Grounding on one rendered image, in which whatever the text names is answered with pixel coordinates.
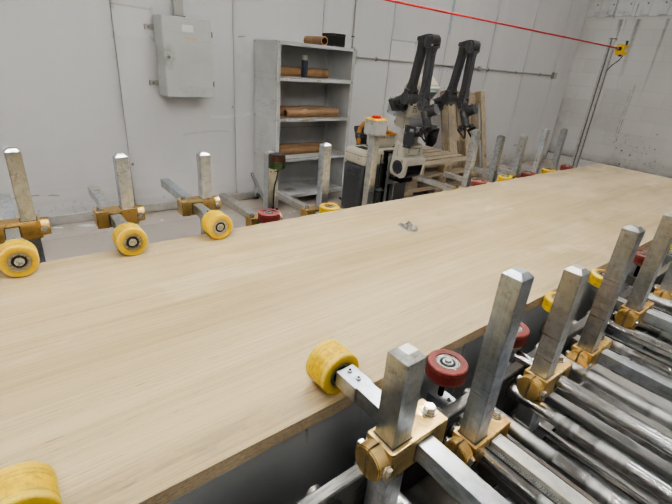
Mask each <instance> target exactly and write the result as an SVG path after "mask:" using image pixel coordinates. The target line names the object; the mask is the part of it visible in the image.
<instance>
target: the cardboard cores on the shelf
mask: <svg viewBox="0 0 672 504"><path fill-rule="evenodd" d="M281 76H296V77H301V67H289V66H281ZM308 77H315V78H328V77H329V70H328V69H318V68H308ZM338 115H339V109H338V108H330V107H324V106H280V116H284V117H338ZM321 143H324V142H303V143H282V144H279V153H283V154H285V155H290V154H303V153H315V152H319V147H320V144H321Z"/></svg>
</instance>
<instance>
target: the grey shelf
mask: <svg viewBox="0 0 672 504"><path fill-rule="evenodd" d="M326 51H327V54H326ZM302 55H306V56H308V68H318V69H325V67H326V69H328V70H329V77H328V78H315V77H307V78H304V77H296V76H281V66H289V67H301V60H302ZM355 57H356V49H354V48H345V47H336V46H327V45H318V44H308V43H299V42H290V41H281V40H258V39H254V175H255V177H256V179H257V181H258V183H259V186H260V188H261V190H262V192H263V187H264V152H266V151H273V152H278V153H279V144H282V143H303V142H325V141H326V142H327V143H329V144H331V145H332V151H331V164H330V178H329V192H336V191H341V197H339V199H340V200H341V199H342V188H343V176H344V164H345V162H346V159H345V153H346V147H347V146H348V137H349V126H350V114H351V103H352V91H353V80H354V68H355ZM330 65H331V66H330ZM324 83H325V87H324ZM351 88H352V89H351ZM327 94H328V95H329V97H327V96H328V95H327ZM323 100H324V103H323ZM280 106H324V107H330V108H338V109H339V115H338V117H284V116H280ZM274 112H275V113H276V114H275V115H276V116H275V115H274ZM325 126H327V128H326V127H325ZM321 132H322V136H321ZM347 134H348V135H347ZM277 144H278V145H277ZM277 146H278V147H277ZM277 148H278V149H277ZM277 150H278V151H277ZM318 164H319V152H315V153H303V154H290V155H285V169H284V170H279V172H278V178H277V182H276V190H280V191H282V192H284V193H286V194H288V195H290V196H292V197H300V196H308V195H315V194H317V181H318ZM329 192H328V193H329Z"/></svg>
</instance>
